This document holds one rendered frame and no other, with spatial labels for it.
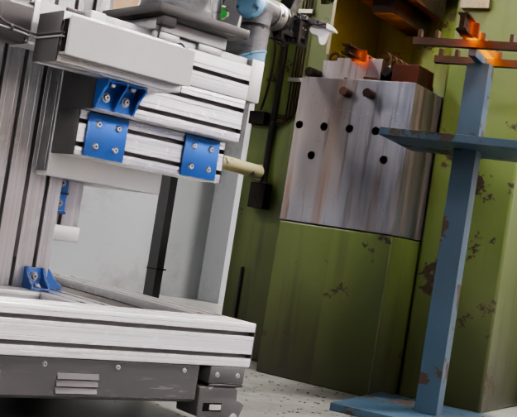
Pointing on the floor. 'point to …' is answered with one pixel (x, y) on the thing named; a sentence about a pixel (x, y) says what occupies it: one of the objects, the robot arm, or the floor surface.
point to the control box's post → (162, 224)
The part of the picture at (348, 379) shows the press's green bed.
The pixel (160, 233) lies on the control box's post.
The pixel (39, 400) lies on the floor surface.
